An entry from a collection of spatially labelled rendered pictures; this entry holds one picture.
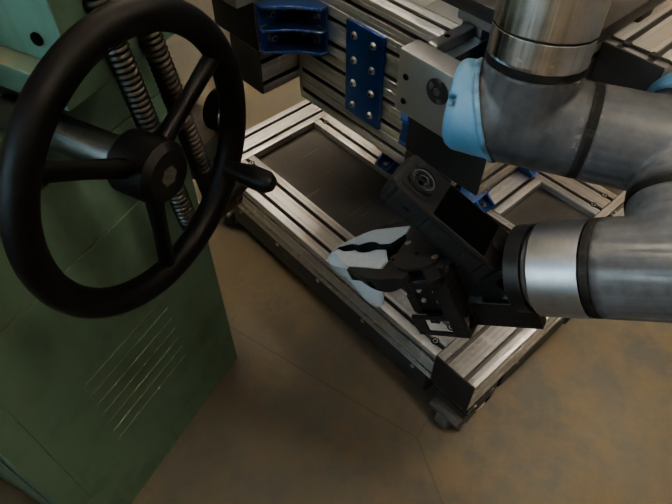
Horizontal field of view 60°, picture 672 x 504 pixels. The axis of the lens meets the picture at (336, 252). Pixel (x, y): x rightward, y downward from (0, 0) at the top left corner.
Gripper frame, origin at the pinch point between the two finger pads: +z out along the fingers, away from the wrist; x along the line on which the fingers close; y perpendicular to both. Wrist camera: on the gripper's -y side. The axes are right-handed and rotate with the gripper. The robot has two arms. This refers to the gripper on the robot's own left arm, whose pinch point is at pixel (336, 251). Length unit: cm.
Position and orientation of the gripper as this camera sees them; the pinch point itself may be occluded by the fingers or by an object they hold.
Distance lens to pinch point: 58.7
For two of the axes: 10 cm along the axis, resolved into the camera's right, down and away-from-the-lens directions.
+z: -7.5, 0.2, 6.6
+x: 5.0, -6.4, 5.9
